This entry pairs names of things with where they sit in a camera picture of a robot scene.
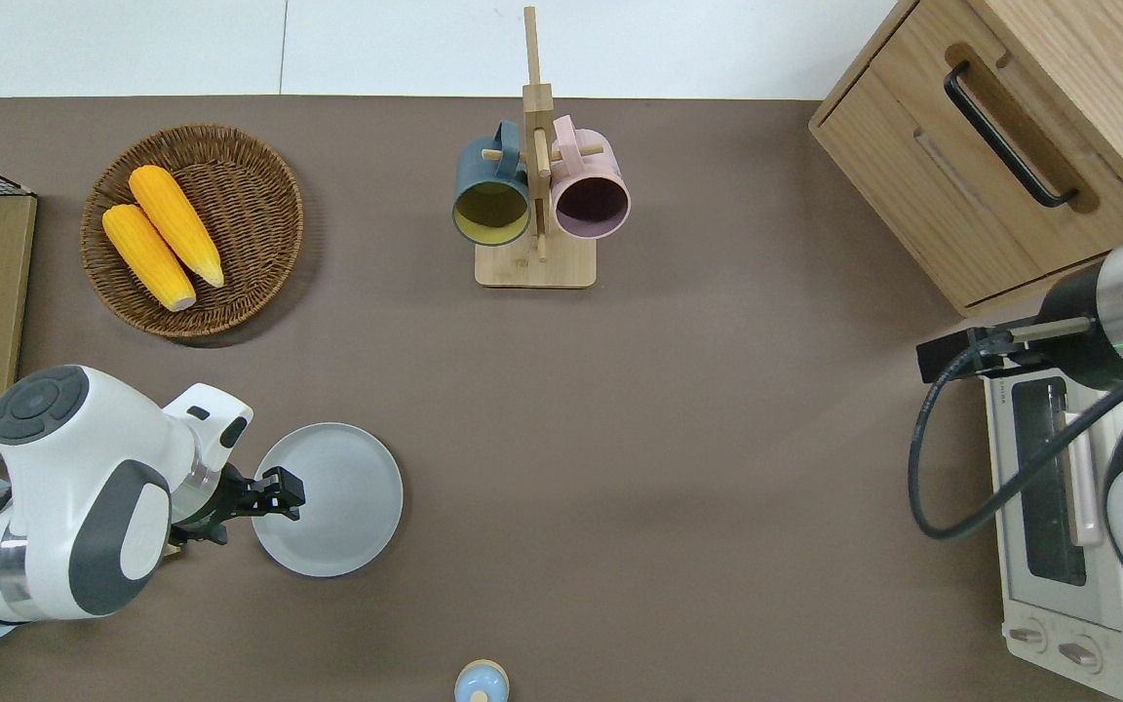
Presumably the pink mug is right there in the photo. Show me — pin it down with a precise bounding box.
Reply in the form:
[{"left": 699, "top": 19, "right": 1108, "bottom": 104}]
[{"left": 549, "top": 114, "right": 632, "bottom": 241}]

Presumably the cream toaster oven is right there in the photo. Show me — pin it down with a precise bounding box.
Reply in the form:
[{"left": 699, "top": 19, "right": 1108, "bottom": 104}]
[{"left": 983, "top": 375, "right": 1123, "bottom": 702}]

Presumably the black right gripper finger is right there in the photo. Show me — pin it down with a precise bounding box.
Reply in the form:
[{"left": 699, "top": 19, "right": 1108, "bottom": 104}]
[
  {"left": 971, "top": 325, "right": 1016, "bottom": 376},
  {"left": 917, "top": 329, "right": 977, "bottom": 383}
]

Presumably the cream oven door handle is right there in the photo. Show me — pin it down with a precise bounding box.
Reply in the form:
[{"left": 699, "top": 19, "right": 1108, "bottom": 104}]
[{"left": 1064, "top": 409, "right": 1105, "bottom": 547}]

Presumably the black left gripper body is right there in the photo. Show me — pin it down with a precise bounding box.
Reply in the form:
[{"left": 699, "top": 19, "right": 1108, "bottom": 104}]
[{"left": 170, "top": 463, "right": 270, "bottom": 547}]

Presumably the small blue beige container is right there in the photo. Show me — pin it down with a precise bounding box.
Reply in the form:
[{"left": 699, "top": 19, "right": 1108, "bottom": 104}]
[{"left": 453, "top": 660, "right": 511, "bottom": 702}]

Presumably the gray round plate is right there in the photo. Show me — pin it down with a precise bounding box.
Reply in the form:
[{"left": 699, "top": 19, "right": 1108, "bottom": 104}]
[{"left": 250, "top": 421, "right": 405, "bottom": 578}]

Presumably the brown table mat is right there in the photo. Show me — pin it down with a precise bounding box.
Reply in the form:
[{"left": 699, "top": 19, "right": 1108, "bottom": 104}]
[{"left": 0, "top": 95, "right": 1108, "bottom": 702}]

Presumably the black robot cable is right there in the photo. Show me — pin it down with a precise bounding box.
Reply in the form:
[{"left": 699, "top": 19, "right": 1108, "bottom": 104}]
[{"left": 908, "top": 336, "right": 1123, "bottom": 540}]

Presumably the black cabinet handle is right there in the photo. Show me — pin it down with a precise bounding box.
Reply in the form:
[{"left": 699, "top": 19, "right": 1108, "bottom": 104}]
[{"left": 944, "top": 60, "right": 1079, "bottom": 209}]

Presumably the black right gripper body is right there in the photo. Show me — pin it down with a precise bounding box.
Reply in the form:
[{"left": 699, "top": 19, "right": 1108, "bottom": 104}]
[{"left": 1034, "top": 261, "right": 1123, "bottom": 391}]

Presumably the wooden mug rack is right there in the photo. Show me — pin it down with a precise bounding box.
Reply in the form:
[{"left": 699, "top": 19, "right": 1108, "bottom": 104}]
[{"left": 475, "top": 5, "right": 599, "bottom": 290}]

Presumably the yellow corn cob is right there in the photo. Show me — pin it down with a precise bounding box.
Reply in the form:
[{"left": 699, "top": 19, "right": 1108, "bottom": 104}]
[
  {"left": 128, "top": 164, "right": 226, "bottom": 290},
  {"left": 101, "top": 203, "right": 198, "bottom": 313}
]

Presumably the dark teal mug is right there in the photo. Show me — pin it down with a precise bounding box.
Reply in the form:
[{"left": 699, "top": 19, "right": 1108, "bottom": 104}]
[{"left": 451, "top": 119, "right": 533, "bottom": 247}]

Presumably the wooden drawer cabinet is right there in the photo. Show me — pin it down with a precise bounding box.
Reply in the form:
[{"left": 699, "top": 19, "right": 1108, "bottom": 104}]
[{"left": 808, "top": 0, "right": 1123, "bottom": 318}]

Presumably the brown wicker basket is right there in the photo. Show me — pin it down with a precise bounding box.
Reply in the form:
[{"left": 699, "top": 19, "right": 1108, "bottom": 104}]
[{"left": 81, "top": 124, "right": 306, "bottom": 339}]

